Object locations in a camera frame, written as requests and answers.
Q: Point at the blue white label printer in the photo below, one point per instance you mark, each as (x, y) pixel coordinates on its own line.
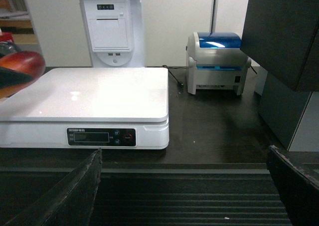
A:
(214, 61)

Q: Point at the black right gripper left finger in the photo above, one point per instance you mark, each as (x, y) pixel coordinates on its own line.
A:
(70, 202)

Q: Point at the white POS terminal stand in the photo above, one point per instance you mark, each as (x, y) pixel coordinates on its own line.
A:
(115, 32)

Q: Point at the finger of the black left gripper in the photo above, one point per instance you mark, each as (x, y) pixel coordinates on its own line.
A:
(14, 79)

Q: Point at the black slatted checkout counter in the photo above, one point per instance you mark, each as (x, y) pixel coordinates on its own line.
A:
(212, 173)

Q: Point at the dark red mango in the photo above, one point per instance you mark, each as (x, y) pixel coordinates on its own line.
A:
(28, 62)

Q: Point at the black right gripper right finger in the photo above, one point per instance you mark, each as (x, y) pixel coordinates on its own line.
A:
(297, 185)

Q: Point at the dark cabinet box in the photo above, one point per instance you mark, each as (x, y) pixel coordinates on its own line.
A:
(282, 36)

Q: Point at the white digital checkout scale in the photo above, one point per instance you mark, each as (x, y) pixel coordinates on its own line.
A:
(86, 108)

